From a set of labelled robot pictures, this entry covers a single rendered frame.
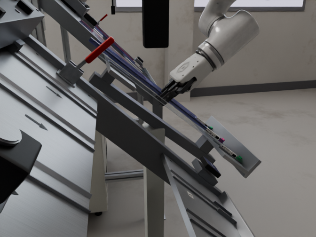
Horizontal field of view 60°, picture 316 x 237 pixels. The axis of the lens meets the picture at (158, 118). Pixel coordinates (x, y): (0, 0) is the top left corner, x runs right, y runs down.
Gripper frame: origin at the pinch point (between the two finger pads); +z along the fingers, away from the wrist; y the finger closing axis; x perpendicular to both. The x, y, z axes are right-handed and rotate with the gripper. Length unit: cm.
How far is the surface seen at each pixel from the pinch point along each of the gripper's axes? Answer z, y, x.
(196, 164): 4.5, 19.7, 10.5
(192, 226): 8.4, 43.8, 0.3
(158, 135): 9.0, 0.5, 8.0
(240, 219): 4.4, 32.1, 19.3
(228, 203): 4.5, 26.7, 19.4
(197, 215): 7.7, 40.2, 2.8
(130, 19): -24, -265, 6
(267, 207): -2, -45, 119
